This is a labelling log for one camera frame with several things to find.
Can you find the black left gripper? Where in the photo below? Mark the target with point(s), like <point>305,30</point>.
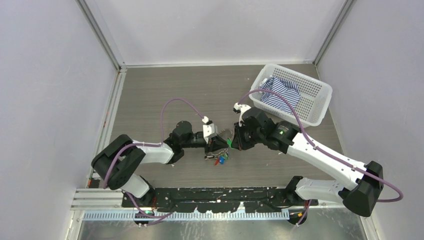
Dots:
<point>215,143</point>

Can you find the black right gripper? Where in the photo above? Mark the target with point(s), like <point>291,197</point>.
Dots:
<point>238,142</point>

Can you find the green key tag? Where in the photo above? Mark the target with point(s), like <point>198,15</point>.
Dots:
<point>229,142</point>

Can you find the round metal key organizer disc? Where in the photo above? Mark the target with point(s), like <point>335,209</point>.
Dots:
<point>226,133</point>

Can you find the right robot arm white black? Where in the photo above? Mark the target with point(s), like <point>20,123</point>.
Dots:
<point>353,184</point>

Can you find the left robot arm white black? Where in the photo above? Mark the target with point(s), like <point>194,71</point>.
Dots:
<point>116,164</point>

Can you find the blue key tag outer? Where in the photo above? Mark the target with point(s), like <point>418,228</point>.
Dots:
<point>222,160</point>

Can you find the blue white striped cloth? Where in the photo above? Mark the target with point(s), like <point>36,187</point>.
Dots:
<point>287,89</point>

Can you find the white perforated plastic basket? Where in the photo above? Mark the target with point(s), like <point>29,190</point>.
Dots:
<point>315,96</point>

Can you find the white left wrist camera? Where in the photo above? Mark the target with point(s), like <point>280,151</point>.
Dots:
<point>209,129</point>

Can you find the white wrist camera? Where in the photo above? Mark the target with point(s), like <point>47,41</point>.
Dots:
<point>209,129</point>
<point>240,109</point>

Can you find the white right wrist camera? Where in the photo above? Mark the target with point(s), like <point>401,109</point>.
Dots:
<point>240,109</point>

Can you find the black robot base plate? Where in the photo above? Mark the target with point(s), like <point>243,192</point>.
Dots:
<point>220,199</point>

